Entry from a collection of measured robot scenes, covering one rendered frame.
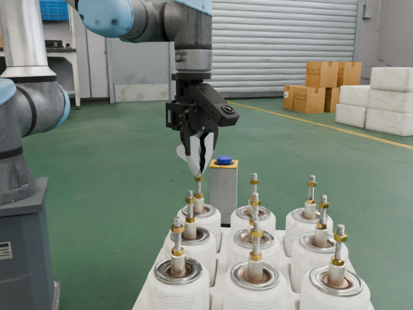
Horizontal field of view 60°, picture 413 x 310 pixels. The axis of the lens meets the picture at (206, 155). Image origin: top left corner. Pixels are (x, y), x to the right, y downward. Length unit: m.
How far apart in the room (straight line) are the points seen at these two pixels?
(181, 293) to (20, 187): 0.41
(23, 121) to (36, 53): 0.16
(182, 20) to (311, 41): 6.15
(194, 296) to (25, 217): 0.39
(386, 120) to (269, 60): 3.36
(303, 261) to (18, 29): 0.74
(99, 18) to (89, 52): 5.05
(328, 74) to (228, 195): 3.72
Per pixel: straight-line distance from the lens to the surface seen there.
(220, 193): 0.92
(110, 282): 1.04
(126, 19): 0.62
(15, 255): 0.83
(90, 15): 0.62
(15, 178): 0.81
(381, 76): 3.43
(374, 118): 3.47
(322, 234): 0.67
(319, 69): 4.50
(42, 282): 0.88
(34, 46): 0.90
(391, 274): 1.16
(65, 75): 5.66
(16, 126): 0.81
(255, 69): 6.25
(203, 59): 0.71
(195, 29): 0.70
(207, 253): 0.66
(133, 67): 5.70
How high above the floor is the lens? 0.56
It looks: 14 degrees down
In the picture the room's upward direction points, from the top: straight up
